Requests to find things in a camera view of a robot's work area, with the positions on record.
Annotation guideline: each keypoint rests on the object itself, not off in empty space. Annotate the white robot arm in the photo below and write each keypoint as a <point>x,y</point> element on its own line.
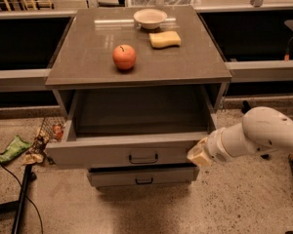
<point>261,130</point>

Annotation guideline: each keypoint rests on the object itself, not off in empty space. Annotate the grey lower drawer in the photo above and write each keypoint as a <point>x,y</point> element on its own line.
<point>143,175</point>

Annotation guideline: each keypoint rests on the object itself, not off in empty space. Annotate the grey top drawer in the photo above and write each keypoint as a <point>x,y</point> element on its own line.
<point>109,128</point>

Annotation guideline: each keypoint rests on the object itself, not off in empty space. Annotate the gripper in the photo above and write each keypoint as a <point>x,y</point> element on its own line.
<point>215,146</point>

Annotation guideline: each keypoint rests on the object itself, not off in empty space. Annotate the black stand base left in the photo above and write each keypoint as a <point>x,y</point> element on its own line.
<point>18,207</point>

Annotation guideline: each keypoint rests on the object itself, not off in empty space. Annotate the grey drawer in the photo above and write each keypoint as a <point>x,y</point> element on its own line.
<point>143,175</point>
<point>109,128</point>

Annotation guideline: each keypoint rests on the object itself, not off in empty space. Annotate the grey drawer cabinet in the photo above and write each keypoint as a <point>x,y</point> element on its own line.
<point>85,59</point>

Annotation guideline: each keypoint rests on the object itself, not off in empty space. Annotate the crumpled snack wrapper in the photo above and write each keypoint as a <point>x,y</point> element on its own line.
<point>32,158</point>

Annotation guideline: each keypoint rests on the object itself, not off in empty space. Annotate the yellow sponge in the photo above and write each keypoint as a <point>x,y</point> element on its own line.
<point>164,39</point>

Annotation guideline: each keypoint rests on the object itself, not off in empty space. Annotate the red apple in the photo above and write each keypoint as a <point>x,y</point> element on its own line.
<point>124,57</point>

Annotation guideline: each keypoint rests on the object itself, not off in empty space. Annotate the white bowl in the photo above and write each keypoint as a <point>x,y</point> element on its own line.
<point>150,18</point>

